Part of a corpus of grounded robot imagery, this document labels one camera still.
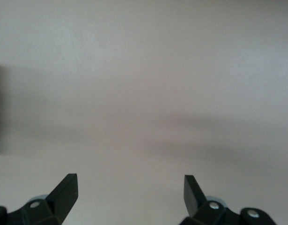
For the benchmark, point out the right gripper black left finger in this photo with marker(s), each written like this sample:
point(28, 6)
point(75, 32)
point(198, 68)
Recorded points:
point(61, 199)

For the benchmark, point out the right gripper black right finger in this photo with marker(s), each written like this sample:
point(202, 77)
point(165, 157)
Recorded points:
point(195, 201)

